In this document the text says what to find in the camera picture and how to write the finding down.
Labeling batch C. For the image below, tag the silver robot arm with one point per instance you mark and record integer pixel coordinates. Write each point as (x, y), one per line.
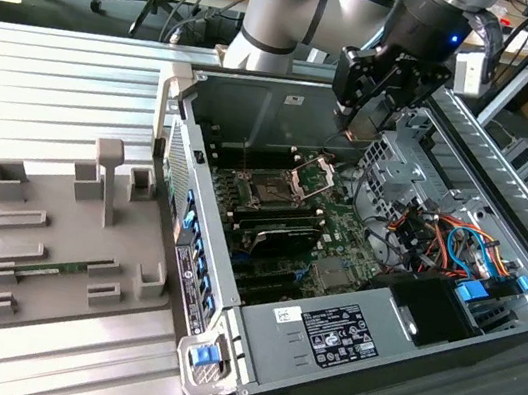
(273, 21)

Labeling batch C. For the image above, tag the blue case latch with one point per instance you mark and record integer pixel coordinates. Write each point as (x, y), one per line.
(204, 355)

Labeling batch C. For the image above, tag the grey parts rack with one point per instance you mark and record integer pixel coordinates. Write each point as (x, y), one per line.
(75, 237)

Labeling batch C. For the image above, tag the open grey PC case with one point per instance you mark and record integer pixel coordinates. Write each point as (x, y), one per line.
(267, 117)

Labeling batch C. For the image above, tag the silver drive cage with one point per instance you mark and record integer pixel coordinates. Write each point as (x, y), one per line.
(399, 174)

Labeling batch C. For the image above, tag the black expansion slot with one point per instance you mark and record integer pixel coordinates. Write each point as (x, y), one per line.
(261, 275)
(273, 293)

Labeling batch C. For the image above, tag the thin locking lever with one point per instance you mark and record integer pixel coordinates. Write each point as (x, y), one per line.
(245, 156)

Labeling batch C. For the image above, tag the grey power supply unit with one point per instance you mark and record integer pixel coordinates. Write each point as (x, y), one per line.
(269, 350)

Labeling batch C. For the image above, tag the silver CPU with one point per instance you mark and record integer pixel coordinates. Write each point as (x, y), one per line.
(372, 124)

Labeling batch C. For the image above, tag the black plastic fan shroud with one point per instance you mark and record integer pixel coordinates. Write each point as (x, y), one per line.
(428, 306)

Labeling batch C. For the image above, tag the silver chipset heat sink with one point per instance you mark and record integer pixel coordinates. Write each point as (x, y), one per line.
(329, 274)

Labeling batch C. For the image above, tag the black RAM slot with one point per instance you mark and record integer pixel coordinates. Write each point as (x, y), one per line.
(280, 220)
(277, 209)

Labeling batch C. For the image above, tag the green RAM stick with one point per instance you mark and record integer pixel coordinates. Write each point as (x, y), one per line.
(54, 270)

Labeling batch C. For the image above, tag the blue drive carrier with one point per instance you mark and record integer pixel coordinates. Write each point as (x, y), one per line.
(471, 291)

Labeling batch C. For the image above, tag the black graphics card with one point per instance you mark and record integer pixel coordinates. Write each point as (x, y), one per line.
(287, 242)

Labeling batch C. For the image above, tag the green motherboard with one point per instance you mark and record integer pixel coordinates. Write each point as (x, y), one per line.
(338, 240)

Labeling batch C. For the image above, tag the CPU socket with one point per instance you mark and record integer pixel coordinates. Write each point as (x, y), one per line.
(270, 191)

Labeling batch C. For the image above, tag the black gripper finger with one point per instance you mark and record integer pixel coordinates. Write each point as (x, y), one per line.
(416, 88)
(357, 81)

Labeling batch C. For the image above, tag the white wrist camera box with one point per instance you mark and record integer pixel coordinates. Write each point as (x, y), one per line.
(467, 72)

